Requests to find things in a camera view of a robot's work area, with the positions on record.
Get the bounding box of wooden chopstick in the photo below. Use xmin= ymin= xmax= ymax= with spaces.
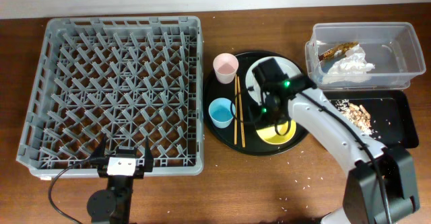
xmin=236 ymin=76 xmax=246 ymax=148
xmin=234 ymin=75 xmax=238 ymax=145

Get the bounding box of clear plastic waste bin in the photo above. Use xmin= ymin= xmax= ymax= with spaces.
xmin=305 ymin=22 xmax=426 ymax=90

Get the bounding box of yellow bowl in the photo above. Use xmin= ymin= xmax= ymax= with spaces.
xmin=257 ymin=120 xmax=296 ymax=145

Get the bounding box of food scraps pile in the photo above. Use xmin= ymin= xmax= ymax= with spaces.
xmin=335 ymin=100 xmax=373 ymax=136

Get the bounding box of gold snack wrapper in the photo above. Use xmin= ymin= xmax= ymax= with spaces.
xmin=318 ymin=42 xmax=359 ymax=61

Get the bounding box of white paper napkin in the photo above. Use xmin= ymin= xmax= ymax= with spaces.
xmin=322 ymin=45 xmax=375 ymax=84

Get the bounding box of grey dishwasher rack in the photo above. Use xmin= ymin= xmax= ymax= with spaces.
xmin=16 ymin=16 xmax=204 ymax=180

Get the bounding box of black rectangular tray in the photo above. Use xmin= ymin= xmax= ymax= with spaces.
xmin=325 ymin=90 xmax=419 ymax=149

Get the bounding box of round black tray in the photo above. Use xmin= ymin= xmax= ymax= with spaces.
xmin=203 ymin=51 xmax=308 ymax=155

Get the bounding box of wooden chopstick right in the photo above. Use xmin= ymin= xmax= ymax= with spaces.
xmin=236 ymin=76 xmax=246 ymax=148

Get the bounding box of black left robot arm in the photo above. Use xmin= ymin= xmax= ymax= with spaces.
xmin=87 ymin=136 xmax=154 ymax=223

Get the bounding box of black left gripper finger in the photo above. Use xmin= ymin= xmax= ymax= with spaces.
xmin=90 ymin=134 xmax=107 ymax=165
xmin=143 ymin=137 xmax=154 ymax=172

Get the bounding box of wooden chopstick left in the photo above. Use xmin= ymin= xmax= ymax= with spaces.
xmin=234 ymin=75 xmax=238 ymax=145

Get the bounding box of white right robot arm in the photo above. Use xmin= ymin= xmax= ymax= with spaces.
xmin=251 ymin=74 xmax=420 ymax=223

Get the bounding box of blue plastic cup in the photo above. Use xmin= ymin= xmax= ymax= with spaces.
xmin=208 ymin=98 xmax=236 ymax=128

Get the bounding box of pink plastic cup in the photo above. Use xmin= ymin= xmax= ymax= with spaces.
xmin=213 ymin=53 xmax=239 ymax=84

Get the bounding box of white round plate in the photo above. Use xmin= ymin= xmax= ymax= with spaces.
xmin=245 ymin=57 xmax=302 ymax=105

